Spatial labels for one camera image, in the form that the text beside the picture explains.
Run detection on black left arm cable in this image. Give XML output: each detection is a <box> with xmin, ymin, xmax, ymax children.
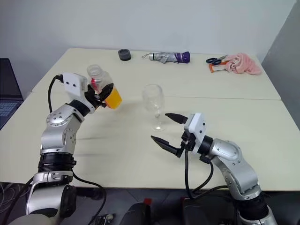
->
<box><xmin>7</xmin><ymin>74</ymin><xmax>107</xmax><ymax>225</ymax></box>

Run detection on pink cloth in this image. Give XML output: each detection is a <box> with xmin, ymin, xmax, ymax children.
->
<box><xmin>225</xmin><ymin>52</ymin><xmax>263</xmax><ymax>75</ymax></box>

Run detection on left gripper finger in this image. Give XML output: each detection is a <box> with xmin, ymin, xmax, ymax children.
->
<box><xmin>97</xmin><ymin>83</ymin><xmax>115</xmax><ymax>100</ymax></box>

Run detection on white floor cables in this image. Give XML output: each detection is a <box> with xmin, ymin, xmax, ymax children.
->
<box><xmin>0</xmin><ymin>182</ymin><xmax>19</xmax><ymax>211</ymax></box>

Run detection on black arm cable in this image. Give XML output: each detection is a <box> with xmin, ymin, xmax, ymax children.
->
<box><xmin>184</xmin><ymin>150</ymin><xmax>230</xmax><ymax>200</ymax></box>
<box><xmin>7</xmin><ymin>74</ymin><xmax>107</xmax><ymax>225</ymax></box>

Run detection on dark laptop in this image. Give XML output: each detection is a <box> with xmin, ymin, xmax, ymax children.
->
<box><xmin>0</xmin><ymin>58</ymin><xmax>24</xmax><ymax>131</ymax></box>

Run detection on clear bottle with orange drink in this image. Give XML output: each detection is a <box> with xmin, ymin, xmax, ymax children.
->
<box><xmin>86</xmin><ymin>64</ymin><xmax>123</xmax><ymax>110</ymax></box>

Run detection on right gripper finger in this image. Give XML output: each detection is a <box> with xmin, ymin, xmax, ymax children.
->
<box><xmin>165</xmin><ymin>112</ymin><xmax>189</xmax><ymax>125</ymax></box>
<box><xmin>150</xmin><ymin>135</ymin><xmax>181</xmax><ymax>155</ymax></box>

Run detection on blue handled scissors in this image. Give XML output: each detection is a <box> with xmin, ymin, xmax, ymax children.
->
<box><xmin>206</xmin><ymin>54</ymin><xmax>228</xmax><ymax>65</ymax></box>

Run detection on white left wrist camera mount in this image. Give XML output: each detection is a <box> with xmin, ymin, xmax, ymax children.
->
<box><xmin>61</xmin><ymin>72</ymin><xmax>88</xmax><ymax>97</ymax></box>

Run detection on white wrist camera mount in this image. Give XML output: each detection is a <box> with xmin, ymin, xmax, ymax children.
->
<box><xmin>184</xmin><ymin>112</ymin><xmax>207</xmax><ymax>154</ymax></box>
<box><xmin>61</xmin><ymin>72</ymin><xmax>88</xmax><ymax>97</ymax></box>

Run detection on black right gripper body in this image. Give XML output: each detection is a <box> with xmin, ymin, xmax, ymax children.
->
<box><xmin>177</xmin><ymin>131</ymin><xmax>195</xmax><ymax>158</ymax></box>

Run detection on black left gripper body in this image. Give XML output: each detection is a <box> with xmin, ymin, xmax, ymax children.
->
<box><xmin>84</xmin><ymin>84</ymin><xmax>106</xmax><ymax>111</ymax></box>

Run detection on clear wine glass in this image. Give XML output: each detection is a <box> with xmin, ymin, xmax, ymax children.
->
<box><xmin>142</xmin><ymin>84</ymin><xmax>165</xmax><ymax>132</ymax></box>

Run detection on folded silver purple umbrella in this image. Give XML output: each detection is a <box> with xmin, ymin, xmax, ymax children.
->
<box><xmin>141</xmin><ymin>51</ymin><xmax>191</xmax><ymax>64</ymax></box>

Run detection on dark rounded shape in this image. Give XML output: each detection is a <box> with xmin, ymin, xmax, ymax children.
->
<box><xmin>126</xmin><ymin>202</ymin><xmax>150</xmax><ymax>225</ymax></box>

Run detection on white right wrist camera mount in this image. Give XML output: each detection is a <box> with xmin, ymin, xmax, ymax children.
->
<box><xmin>184</xmin><ymin>112</ymin><xmax>207</xmax><ymax>154</ymax></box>

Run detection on orange frame tool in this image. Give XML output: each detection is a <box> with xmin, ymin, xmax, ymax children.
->
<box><xmin>209</xmin><ymin>60</ymin><xmax>229</xmax><ymax>74</ymax></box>

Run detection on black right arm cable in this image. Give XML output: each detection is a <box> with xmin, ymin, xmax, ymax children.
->
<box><xmin>184</xmin><ymin>150</ymin><xmax>230</xmax><ymax>200</ymax></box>

